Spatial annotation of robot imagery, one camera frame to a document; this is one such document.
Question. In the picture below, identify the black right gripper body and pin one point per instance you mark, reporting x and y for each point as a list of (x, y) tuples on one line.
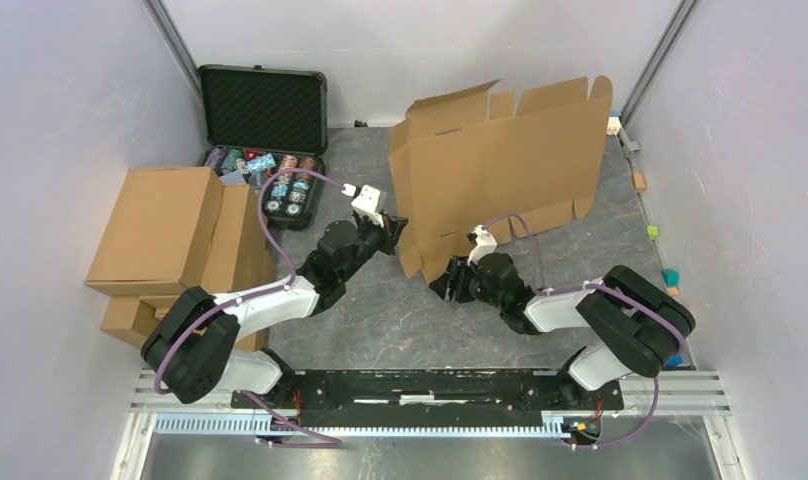
[(469, 285)]

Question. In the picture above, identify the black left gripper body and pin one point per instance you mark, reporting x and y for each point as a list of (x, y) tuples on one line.
[(372, 237)]

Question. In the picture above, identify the brown cardboard box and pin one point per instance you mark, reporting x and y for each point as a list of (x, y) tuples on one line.
[(514, 162)]

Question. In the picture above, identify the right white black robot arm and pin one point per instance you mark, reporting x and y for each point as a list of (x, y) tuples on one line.
[(640, 327)]

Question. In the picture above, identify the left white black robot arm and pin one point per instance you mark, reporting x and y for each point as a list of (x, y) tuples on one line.
[(192, 350)]

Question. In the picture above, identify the leaning folded cardboard box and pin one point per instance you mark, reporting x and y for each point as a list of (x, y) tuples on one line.
[(238, 257)]

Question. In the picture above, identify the large folded cardboard box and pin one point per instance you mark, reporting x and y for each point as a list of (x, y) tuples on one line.
[(158, 236)]

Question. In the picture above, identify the black poker chip case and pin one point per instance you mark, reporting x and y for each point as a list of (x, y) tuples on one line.
[(271, 126)]

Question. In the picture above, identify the orange wooden block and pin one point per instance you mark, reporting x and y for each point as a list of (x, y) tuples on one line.
[(639, 182)]

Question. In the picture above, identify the teal small block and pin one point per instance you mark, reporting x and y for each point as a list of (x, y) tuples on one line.
[(670, 277)]

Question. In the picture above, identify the blue white toy block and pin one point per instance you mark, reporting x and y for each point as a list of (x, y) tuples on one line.
[(614, 125)]

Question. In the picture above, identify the blue green striped block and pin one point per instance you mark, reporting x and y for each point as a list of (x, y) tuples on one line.
[(673, 363)]

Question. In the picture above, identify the lower stacked cardboard boxes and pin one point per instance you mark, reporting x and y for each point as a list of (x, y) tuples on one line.
[(131, 319)]

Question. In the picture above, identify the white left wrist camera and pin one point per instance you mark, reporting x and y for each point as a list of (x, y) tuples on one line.
[(368, 203)]

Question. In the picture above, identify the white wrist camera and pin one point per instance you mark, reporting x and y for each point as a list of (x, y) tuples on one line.
[(483, 242), (368, 203)]

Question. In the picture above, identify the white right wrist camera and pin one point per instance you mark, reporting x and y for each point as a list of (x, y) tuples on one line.
[(483, 242)]

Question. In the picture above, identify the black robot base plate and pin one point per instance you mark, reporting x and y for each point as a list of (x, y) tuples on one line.
[(503, 397)]

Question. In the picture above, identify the grey wall bracket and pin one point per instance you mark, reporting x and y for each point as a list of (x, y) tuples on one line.
[(630, 148)]

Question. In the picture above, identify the aluminium frame rail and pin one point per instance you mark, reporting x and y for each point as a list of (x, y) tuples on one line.
[(675, 396)]

